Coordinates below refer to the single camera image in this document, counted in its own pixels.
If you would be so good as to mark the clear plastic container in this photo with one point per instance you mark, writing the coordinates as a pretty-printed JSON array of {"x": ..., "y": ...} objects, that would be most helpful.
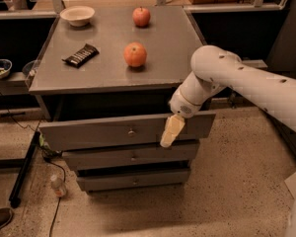
[{"x": 30, "y": 69}]

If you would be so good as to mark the grey side shelf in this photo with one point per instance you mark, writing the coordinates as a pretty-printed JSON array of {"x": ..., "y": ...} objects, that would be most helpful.
[{"x": 260, "y": 64}]

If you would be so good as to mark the grey top drawer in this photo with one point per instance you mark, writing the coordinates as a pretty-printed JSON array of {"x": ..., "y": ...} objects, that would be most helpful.
[{"x": 103, "y": 132}]

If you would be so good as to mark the beige bowl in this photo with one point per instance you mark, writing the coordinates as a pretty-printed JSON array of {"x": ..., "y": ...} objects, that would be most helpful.
[{"x": 77, "y": 16}]

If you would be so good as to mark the red apple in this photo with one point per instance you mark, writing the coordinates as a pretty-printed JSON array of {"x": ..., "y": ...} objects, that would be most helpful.
[{"x": 141, "y": 17}]

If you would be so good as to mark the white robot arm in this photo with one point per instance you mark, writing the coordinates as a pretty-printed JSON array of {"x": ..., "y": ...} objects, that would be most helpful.
[{"x": 244, "y": 180}]

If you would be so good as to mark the grey drawer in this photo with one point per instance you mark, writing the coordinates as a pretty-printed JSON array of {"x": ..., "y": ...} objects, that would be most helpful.
[
  {"x": 133, "y": 180},
  {"x": 103, "y": 132},
  {"x": 100, "y": 158}
]

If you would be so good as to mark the grey bottom drawer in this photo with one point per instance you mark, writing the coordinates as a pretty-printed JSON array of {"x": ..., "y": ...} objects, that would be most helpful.
[{"x": 133, "y": 180}]

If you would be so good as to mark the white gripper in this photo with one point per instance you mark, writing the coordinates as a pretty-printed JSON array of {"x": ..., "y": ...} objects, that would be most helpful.
[{"x": 182, "y": 106}]

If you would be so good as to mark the green chip bag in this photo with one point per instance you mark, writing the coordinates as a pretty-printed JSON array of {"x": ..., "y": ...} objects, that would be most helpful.
[{"x": 47, "y": 150}]

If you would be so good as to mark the orange fruit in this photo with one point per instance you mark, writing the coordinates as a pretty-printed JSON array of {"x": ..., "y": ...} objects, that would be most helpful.
[{"x": 135, "y": 54}]

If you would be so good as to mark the plastic bottle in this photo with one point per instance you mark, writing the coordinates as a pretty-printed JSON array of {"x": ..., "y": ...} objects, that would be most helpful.
[{"x": 58, "y": 186}]

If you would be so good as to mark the grey drawer cabinet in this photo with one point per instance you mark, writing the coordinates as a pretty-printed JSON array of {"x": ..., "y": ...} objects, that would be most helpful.
[{"x": 106, "y": 87}]

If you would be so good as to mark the black candy bar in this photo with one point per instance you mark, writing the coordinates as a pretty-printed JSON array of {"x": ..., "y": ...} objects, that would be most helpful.
[{"x": 81, "y": 56}]

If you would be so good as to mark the grey middle drawer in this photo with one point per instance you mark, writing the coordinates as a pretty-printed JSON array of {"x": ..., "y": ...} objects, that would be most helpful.
[{"x": 100, "y": 158}]

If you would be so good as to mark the blue patterned bowl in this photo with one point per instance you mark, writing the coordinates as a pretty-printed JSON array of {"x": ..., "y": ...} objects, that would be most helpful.
[{"x": 5, "y": 67}]

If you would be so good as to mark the black metal leg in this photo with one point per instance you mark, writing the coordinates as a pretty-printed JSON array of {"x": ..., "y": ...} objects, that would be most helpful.
[{"x": 25, "y": 164}]

